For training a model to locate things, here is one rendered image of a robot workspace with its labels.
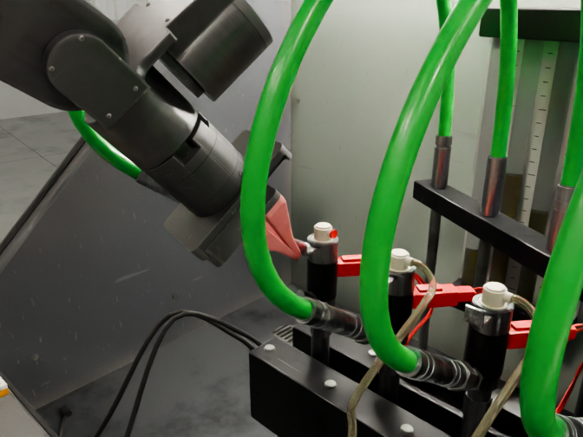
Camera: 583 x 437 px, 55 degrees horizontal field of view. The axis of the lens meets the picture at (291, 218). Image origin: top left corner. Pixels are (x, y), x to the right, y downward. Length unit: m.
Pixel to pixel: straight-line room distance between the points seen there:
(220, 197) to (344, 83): 0.45
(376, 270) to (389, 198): 0.03
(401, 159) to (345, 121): 0.57
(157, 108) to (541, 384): 0.26
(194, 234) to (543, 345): 0.25
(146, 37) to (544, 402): 0.28
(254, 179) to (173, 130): 0.09
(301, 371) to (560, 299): 0.34
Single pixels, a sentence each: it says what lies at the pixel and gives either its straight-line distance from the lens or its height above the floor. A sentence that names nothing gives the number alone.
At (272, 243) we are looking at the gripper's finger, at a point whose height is 1.12.
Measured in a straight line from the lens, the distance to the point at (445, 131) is 0.63.
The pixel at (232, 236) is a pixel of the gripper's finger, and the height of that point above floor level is 1.14.
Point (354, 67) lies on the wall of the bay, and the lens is 0.80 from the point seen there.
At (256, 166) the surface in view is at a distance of 0.30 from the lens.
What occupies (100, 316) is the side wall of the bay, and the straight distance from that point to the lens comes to 0.77.
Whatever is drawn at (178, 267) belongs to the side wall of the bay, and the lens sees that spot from 0.81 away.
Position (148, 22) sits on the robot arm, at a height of 1.29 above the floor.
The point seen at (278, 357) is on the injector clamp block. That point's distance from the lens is 0.55.
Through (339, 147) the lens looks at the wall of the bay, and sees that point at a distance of 0.84.
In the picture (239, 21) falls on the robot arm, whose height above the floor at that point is 1.29.
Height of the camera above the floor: 1.30
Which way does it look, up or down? 22 degrees down
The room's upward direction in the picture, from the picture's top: straight up
